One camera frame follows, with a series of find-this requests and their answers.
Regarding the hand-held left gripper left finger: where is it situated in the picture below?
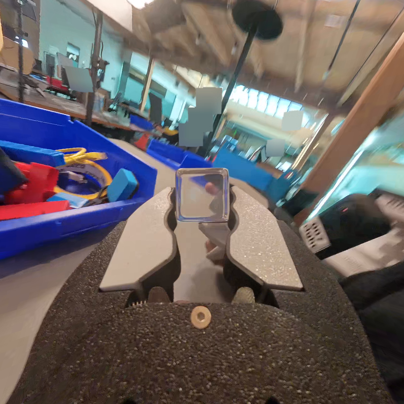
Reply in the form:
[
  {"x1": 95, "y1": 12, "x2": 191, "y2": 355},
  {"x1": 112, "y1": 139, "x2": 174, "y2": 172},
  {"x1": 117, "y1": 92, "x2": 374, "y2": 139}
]
[{"x1": 99, "y1": 186, "x2": 181, "y2": 298}]

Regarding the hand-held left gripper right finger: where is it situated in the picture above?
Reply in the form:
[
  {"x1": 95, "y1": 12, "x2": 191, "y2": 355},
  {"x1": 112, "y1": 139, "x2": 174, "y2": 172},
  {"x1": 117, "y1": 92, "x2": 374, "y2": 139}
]
[{"x1": 224, "y1": 186, "x2": 304, "y2": 292}]

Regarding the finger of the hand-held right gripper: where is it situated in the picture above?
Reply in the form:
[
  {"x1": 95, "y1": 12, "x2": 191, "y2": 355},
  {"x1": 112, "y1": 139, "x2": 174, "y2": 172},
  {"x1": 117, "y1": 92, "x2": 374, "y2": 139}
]
[{"x1": 198, "y1": 222, "x2": 230, "y2": 261}]

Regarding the clear acrylic cube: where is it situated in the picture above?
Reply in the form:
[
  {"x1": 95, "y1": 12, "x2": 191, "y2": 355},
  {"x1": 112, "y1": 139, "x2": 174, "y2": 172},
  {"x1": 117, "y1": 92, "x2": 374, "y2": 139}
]
[{"x1": 175, "y1": 167, "x2": 230, "y2": 223}]

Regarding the blue foam block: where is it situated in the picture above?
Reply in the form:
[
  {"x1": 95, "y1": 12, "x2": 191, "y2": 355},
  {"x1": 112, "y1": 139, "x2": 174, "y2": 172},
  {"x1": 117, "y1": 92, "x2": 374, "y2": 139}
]
[{"x1": 107, "y1": 168, "x2": 140, "y2": 203}]

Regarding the blue plastic crate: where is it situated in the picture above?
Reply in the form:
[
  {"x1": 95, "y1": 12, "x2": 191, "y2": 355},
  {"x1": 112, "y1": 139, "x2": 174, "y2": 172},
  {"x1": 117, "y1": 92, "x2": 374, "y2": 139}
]
[{"x1": 215, "y1": 146, "x2": 276, "y2": 192}]

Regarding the blue plastic bin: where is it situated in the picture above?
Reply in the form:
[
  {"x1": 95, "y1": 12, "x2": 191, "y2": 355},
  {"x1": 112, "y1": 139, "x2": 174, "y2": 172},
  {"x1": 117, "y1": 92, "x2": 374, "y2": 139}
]
[
  {"x1": 146, "y1": 138, "x2": 213, "y2": 171},
  {"x1": 129, "y1": 115, "x2": 155, "y2": 131},
  {"x1": 0, "y1": 98, "x2": 158, "y2": 260}
]

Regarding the yellow tape roll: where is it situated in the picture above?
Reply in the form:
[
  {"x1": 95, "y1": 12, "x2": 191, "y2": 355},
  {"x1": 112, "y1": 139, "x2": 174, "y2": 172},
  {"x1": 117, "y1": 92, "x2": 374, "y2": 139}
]
[{"x1": 53, "y1": 159, "x2": 113, "y2": 201}]

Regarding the red foam strip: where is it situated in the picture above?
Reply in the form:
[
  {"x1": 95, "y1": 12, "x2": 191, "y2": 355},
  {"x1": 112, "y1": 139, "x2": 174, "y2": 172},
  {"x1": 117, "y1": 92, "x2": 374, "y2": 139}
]
[{"x1": 0, "y1": 200, "x2": 72, "y2": 221}]

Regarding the red foam block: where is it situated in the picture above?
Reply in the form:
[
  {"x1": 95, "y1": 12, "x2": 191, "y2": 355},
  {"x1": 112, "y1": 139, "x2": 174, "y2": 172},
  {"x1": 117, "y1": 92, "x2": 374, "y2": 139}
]
[{"x1": 5, "y1": 162, "x2": 59, "y2": 204}]

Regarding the blue foam bar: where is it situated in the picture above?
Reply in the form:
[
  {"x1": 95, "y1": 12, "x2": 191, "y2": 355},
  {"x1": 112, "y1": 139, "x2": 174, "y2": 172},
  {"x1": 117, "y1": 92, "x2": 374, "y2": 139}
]
[{"x1": 0, "y1": 140, "x2": 66, "y2": 167}]

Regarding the wooden workbench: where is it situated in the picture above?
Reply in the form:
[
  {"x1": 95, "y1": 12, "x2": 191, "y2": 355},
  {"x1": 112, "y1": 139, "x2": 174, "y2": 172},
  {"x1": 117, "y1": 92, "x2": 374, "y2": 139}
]
[{"x1": 0, "y1": 65, "x2": 134, "y2": 130}]

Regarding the black metal stand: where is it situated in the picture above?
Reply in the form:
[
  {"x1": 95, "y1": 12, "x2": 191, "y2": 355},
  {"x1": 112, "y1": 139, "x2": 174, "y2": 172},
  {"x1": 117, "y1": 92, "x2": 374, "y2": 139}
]
[{"x1": 85, "y1": 6, "x2": 109, "y2": 127}]

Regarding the black pole with round base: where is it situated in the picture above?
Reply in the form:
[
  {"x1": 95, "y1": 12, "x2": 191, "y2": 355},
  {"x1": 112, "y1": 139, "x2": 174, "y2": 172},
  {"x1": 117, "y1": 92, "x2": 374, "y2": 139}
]
[{"x1": 202, "y1": 6, "x2": 283, "y2": 159}]

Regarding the cardboard box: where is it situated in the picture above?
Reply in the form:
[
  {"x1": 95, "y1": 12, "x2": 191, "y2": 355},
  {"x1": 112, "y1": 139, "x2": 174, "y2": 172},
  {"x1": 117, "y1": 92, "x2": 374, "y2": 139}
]
[{"x1": 0, "y1": 36, "x2": 34, "y2": 75}]

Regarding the black tripod stand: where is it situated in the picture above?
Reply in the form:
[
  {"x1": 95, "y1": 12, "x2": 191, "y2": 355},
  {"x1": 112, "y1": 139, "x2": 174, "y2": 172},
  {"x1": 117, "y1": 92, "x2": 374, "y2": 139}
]
[{"x1": 13, "y1": 0, "x2": 36, "y2": 102}]

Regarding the wooden post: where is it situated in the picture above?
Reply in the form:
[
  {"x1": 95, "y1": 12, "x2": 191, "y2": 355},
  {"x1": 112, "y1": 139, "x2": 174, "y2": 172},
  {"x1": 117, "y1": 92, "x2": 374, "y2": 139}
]
[{"x1": 294, "y1": 32, "x2": 404, "y2": 223}]

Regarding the yellow network cable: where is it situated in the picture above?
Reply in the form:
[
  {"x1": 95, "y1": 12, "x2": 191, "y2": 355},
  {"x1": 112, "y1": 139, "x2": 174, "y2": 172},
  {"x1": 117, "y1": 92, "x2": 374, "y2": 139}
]
[{"x1": 56, "y1": 147, "x2": 108, "y2": 162}]

